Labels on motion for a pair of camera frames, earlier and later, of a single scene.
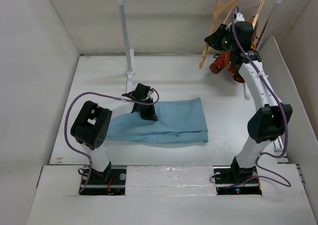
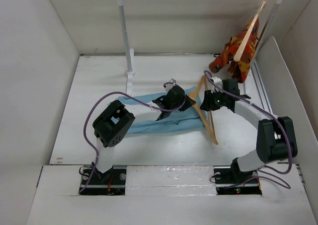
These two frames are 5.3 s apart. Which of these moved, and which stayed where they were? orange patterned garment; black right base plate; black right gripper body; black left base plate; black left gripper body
Moved: black left gripper body; black right gripper body
Stayed: orange patterned garment; black left base plate; black right base plate
